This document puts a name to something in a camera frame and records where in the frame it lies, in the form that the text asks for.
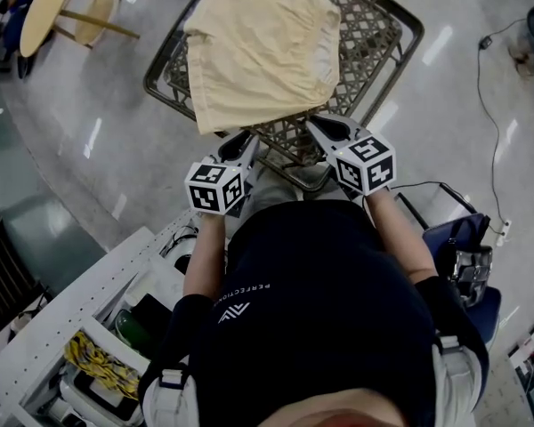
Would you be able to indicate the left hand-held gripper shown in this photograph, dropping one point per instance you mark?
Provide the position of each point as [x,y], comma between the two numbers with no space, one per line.
[213,189]

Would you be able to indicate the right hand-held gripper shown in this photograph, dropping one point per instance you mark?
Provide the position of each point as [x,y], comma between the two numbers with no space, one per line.
[367,163]

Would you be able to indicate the cream yellow cloth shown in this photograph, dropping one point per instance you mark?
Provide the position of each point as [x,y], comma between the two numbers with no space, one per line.
[258,51]

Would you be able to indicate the person's right forearm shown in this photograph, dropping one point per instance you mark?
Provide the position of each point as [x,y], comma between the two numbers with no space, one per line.
[396,238]

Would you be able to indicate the person's left forearm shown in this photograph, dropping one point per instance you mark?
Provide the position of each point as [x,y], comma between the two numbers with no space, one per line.
[204,260]

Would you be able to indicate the person's legs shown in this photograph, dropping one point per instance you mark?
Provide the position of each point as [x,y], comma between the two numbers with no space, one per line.
[271,191]

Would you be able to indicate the dark wicker glass-top table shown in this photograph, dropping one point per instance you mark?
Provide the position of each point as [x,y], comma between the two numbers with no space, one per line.
[374,38]

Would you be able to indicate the white round headset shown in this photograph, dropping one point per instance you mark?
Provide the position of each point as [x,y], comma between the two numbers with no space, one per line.
[183,252]

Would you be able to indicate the person's torso in black shirt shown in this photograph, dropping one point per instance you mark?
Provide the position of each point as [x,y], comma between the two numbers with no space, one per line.
[316,305]

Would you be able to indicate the black power adapter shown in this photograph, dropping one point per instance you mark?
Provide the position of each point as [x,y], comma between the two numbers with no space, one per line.
[485,42]

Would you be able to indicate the black rectangular case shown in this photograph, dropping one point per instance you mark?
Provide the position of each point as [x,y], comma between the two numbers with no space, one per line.
[153,314]

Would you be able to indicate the black and silver handbag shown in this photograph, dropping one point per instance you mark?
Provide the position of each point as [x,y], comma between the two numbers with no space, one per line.
[469,265]

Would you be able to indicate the white power strip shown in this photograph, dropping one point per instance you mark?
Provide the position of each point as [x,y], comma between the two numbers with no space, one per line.
[505,230]

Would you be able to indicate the green glossy helmet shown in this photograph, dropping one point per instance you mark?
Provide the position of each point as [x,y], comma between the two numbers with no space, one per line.
[131,327]

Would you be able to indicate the round wooden table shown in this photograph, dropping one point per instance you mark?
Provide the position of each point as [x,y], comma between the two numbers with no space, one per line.
[46,11]

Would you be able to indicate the blue chair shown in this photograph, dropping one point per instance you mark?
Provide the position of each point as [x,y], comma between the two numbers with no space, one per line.
[480,323]

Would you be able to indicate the white metal shelf rack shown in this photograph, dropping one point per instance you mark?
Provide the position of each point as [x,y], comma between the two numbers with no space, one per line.
[49,327]

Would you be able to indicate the black staircase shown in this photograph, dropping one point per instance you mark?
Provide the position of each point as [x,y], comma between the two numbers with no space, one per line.
[4,278]

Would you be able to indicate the person's face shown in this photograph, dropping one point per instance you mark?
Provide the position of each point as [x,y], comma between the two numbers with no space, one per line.
[338,411]

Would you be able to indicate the black metal frame stand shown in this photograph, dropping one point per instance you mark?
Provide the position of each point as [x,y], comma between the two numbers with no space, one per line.
[454,196]

